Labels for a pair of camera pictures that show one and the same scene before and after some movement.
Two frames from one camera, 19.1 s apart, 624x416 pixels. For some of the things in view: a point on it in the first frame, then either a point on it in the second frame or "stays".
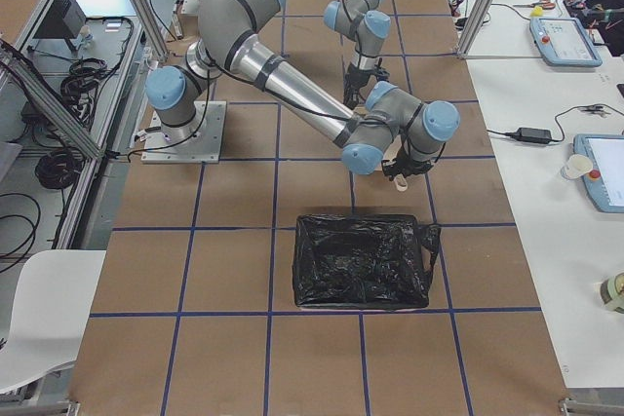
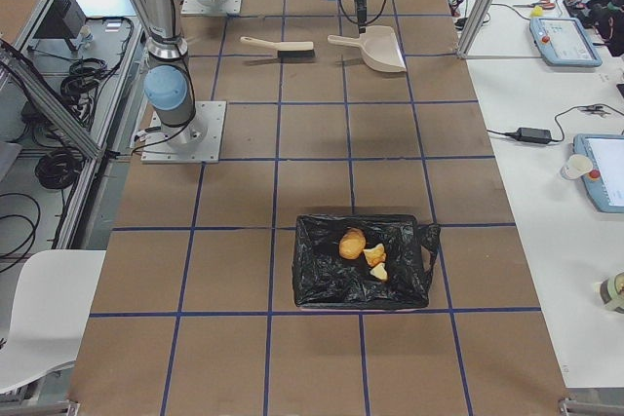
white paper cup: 577,167 stays
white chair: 52,306 stays
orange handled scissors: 543,2 stays
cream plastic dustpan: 399,179 to 378,45
